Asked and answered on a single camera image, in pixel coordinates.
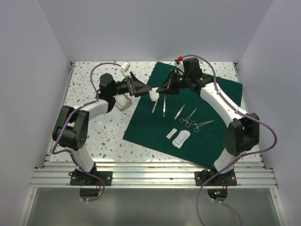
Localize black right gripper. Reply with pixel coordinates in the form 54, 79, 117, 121
157, 69, 191, 95

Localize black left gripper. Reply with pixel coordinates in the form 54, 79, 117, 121
110, 72, 151, 97

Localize white gauze pad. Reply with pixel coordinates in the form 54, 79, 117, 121
116, 95, 128, 108
149, 87, 159, 102

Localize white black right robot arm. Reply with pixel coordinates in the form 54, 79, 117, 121
156, 70, 259, 186

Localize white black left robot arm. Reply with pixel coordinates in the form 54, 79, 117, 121
52, 72, 152, 185

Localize dark green surgical cloth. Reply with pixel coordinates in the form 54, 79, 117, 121
123, 62, 244, 169

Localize straight steel tweezers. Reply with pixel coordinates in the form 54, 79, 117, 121
163, 95, 166, 118

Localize stainless steel tray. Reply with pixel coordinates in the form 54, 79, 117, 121
115, 94, 132, 112

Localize curved-tip steel tweezers left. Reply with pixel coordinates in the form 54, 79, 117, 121
151, 100, 158, 113

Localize curved-tip steel tweezers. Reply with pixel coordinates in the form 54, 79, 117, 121
174, 104, 185, 120
151, 100, 158, 113

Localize curved-tip steel tweezers right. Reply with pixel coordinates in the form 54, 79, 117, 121
174, 104, 185, 120

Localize steel hemostat forceps left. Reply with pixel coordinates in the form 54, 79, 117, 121
179, 108, 197, 128

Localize steel hemostat forceps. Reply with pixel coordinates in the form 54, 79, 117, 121
179, 108, 197, 128
190, 120, 214, 132

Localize steel hemostat forceps right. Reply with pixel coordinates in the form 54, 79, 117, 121
190, 120, 214, 132

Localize white printed sterile packet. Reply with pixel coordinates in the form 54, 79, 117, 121
172, 130, 190, 149

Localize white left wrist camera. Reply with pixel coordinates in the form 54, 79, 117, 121
120, 61, 130, 73

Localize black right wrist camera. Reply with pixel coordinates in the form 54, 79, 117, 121
183, 57, 202, 76

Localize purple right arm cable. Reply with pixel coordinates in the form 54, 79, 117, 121
181, 54, 279, 226

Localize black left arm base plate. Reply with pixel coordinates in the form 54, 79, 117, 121
68, 170, 113, 186

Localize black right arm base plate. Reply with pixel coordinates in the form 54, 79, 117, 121
194, 169, 237, 186

